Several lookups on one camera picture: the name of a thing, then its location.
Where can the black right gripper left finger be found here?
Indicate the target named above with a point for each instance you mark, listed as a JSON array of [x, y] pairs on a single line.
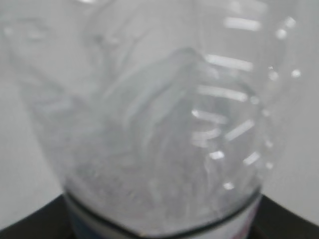
[[49, 222]]

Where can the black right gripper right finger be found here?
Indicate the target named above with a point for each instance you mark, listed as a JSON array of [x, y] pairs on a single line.
[[273, 221]]

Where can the clear plastic water bottle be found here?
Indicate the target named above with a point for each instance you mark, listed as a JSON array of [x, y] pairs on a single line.
[[162, 119]]

